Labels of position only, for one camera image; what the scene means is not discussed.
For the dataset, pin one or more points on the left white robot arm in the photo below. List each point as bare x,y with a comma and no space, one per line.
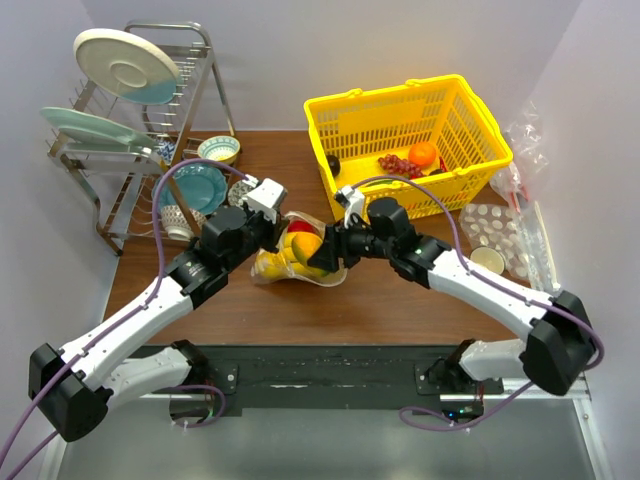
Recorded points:
76,386

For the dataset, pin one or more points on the polka dot plastic bag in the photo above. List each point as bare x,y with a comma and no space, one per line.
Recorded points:
515,236

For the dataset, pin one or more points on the steel dish rack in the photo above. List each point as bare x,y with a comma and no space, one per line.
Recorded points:
133,120

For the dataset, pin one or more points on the yellow plastic shopping basket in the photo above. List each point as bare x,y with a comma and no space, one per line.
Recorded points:
359,126

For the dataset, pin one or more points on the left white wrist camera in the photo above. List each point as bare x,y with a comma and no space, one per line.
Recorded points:
266,198

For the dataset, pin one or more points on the dark avocado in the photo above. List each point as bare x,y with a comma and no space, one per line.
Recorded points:
334,165

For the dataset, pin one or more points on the blue patterned cup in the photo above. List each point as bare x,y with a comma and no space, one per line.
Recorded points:
175,223

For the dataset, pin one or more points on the clear zip top bag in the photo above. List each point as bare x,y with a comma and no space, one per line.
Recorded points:
332,280

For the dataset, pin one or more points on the yellow lemon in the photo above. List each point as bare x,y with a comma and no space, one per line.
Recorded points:
270,266

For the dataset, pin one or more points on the teal rimmed yellow bowl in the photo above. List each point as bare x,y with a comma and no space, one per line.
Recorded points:
221,148

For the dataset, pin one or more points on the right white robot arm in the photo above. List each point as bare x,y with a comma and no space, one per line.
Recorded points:
554,340

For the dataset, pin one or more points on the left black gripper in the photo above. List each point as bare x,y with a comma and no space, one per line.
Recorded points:
274,229

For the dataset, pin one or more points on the orange fruit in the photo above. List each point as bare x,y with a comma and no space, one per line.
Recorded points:
422,154

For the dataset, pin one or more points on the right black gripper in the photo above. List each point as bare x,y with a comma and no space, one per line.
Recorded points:
335,246

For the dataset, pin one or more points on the small blue white bowl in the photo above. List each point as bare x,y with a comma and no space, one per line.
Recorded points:
166,150

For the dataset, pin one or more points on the red grape bunch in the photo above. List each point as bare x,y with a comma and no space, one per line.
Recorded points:
394,165

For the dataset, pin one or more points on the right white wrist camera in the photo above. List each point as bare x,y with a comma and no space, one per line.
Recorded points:
352,201

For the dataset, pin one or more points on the teal scalloped plate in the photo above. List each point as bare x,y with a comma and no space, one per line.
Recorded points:
203,187

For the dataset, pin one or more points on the yellow banana bunch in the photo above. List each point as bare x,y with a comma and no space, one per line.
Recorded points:
300,269

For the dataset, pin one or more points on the white paper cup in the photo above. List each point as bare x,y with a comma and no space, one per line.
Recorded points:
489,259

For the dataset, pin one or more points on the pale green plate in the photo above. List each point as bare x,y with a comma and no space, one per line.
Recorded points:
77,127

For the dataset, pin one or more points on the white and teal plate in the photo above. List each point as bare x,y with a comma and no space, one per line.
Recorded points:
127,66

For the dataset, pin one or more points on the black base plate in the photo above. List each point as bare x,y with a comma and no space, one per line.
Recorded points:
363,377

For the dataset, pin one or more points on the crumpled clear plastic bag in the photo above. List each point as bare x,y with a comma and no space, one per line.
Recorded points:
523,180

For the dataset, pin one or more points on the mango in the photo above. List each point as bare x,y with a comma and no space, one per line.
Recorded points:
305,245

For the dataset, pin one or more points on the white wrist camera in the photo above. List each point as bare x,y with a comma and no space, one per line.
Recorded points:
266,198
352,201

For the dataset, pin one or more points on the red apple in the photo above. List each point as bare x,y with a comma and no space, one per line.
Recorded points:
297,226

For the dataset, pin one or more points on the black floral patterned bowl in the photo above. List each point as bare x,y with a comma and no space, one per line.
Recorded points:
237,191

